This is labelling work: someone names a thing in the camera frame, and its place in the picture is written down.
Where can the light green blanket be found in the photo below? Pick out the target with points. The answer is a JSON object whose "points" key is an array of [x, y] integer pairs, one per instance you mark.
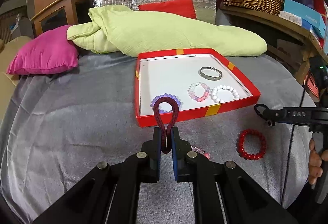
{"points": [[153, 31]]}

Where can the light blue box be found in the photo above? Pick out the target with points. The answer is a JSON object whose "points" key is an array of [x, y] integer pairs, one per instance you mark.
{"points": [[302, 12]]}

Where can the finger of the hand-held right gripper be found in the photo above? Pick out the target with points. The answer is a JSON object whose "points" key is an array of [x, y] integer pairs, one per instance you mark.
{"points": [[274, 113]]}

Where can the silver metal bangle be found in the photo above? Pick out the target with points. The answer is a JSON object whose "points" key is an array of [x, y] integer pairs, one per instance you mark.
{"points": [[207, 76]]}

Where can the magenta pillow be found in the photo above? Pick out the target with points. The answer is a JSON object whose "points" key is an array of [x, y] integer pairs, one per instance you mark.
{"points": [[43, 52]]}

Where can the red cardboard box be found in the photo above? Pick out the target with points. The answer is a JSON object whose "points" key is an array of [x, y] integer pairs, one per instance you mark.
{"points": [[166, 75]]}

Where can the person's right hand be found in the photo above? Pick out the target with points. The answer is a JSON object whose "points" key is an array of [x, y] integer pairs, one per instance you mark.
{"points": [[314, 165]]}

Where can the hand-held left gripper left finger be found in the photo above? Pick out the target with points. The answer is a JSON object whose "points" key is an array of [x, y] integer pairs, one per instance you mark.
{"points": [[160, 162]]}

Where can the wooden shelf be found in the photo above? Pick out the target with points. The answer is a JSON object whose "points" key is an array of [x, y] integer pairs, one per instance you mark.
{"points": [[281, 31]]}

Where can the red cushion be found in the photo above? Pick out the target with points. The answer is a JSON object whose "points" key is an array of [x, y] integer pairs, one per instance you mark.
{"points": [[176, 8]]}

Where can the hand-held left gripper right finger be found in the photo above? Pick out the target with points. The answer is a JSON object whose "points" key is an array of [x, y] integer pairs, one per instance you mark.
{"points": [[175, 162]]}

